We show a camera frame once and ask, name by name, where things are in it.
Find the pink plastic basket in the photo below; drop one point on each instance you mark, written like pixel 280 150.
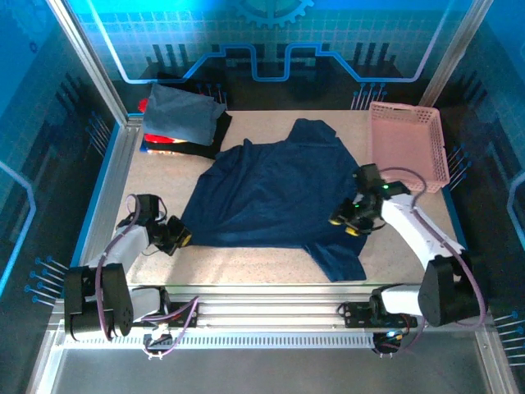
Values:
pixel 406 139

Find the navy blue t-shirt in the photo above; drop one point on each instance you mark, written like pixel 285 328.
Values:
pixel 266 193

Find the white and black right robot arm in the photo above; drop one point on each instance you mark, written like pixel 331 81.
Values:
pixel 410 221

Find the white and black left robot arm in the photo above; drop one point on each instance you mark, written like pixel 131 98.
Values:
pixel 123 246

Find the multicoloured folded t-shirt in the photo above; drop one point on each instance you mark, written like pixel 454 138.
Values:
pixel 164 152

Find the red folded t-shirt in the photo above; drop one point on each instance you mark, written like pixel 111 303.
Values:
pixel 158 138

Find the black folded t-shirt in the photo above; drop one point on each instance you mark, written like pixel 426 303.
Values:
pixel 219 135

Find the grey-blue folded t-shirt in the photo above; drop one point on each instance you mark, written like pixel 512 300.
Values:
pixel 180 115

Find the black controller with LEDs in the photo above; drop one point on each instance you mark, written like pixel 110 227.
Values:
pixel 385 346

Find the aluminium framed grey panel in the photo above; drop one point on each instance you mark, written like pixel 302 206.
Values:
pixel 266 369

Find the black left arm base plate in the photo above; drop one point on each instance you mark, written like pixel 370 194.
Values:
pixel 174 324

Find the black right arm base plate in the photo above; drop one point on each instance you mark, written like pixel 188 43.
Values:
pixel 357 316

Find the aluminium side rail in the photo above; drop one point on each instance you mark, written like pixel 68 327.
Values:
pixel 129 131

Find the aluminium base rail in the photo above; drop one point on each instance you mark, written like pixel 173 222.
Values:
pixel 266 308

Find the aluminium corner post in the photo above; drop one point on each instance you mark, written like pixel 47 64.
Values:
pixel 92 61
pixel 453 61

